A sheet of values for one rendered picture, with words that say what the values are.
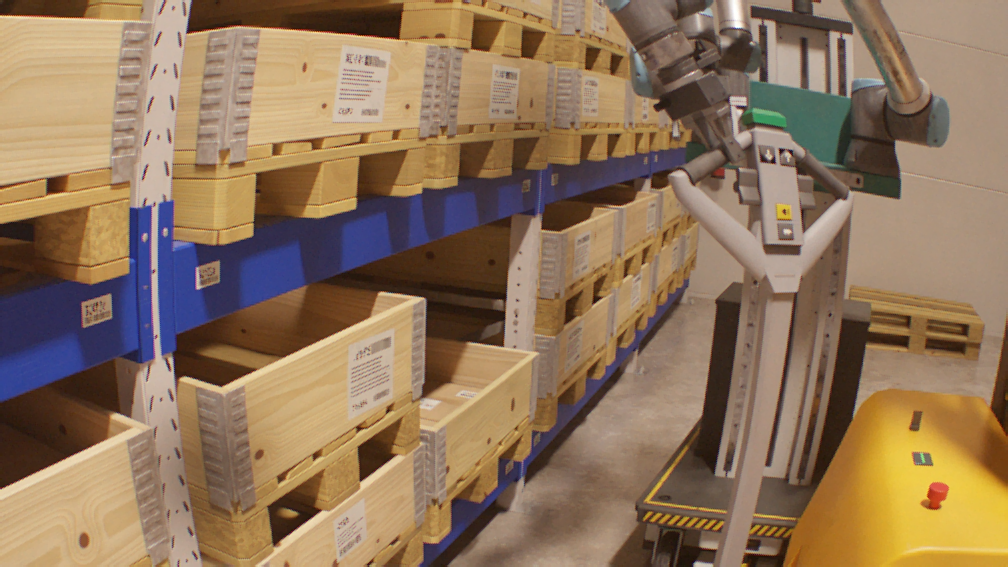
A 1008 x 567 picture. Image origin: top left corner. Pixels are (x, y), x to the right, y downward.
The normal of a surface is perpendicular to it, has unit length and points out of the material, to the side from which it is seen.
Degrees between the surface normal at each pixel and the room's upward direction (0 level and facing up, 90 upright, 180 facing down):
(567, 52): 90
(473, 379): 90
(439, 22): 90
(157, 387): 90
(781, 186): 74
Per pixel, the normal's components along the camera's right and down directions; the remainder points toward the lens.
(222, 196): 0.47, 0.21
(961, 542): 0.06, -0.98
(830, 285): -0.38, 0.16
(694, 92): -0.79, 0.51
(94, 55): 0.95, 0.12
